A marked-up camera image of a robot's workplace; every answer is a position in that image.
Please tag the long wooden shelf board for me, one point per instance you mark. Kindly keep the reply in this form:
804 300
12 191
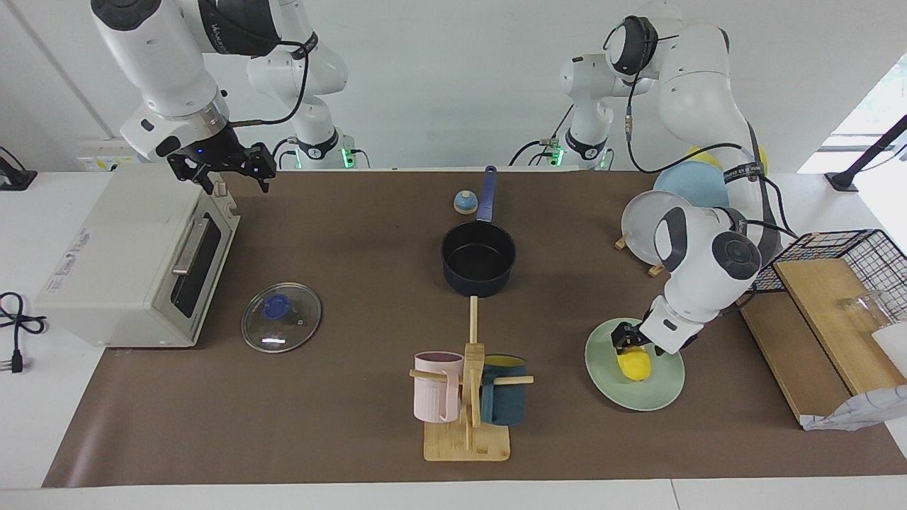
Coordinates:
786 354

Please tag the dark teal mug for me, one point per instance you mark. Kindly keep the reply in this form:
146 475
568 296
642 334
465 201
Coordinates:
504 404

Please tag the black stand base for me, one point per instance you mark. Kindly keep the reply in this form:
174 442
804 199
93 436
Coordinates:
14 180

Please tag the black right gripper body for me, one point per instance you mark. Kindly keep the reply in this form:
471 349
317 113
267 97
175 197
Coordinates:
212 150

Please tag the yellow plate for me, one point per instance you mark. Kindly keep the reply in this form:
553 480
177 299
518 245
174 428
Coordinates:
694 154

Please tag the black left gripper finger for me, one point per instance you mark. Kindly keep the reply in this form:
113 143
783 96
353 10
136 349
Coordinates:
621 348
653 350

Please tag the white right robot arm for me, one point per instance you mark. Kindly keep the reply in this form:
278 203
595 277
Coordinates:
156 57

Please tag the white checked cloth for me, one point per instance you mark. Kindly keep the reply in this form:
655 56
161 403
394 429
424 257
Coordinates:
864 411

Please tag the yellow lemon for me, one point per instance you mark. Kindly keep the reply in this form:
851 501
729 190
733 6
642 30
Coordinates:
634 366

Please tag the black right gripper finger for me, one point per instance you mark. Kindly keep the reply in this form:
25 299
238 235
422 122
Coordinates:
193 170
262 161

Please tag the wooden mug tree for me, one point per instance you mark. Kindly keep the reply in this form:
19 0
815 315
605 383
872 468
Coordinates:
468 446

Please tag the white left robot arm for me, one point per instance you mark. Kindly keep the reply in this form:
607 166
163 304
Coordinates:
701 283

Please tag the white socket box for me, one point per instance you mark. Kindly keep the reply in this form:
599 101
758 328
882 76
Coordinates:
106 152

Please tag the wooden plate rack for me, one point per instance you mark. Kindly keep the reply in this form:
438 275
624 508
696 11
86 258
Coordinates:
657 269

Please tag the grey plate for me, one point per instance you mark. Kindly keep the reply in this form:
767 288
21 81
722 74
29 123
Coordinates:
641 227

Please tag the light blue plate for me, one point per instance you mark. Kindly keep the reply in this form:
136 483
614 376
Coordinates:
691 188

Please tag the white cup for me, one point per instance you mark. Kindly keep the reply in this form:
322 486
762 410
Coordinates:
894 350

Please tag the black tripod stand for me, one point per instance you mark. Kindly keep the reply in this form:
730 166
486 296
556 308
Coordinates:
843 180

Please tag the mint green plate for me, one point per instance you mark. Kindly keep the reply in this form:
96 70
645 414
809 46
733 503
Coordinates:
638 397

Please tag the glass lid blue knob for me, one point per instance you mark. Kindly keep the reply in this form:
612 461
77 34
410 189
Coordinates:
281 319

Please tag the beige toaster oven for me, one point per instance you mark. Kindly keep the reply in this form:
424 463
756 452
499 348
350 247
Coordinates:
106 262

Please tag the pink mug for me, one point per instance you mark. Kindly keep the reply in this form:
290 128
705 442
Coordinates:
436 393

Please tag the brown table mat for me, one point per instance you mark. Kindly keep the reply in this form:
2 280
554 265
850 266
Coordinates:
354 411

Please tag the clear glass jug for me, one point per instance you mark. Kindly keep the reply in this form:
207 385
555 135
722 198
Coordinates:
868 308

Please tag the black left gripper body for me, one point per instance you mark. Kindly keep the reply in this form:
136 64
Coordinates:
638 334

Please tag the wide wooden shelf board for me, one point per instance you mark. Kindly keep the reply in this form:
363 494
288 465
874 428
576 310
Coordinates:
829 312

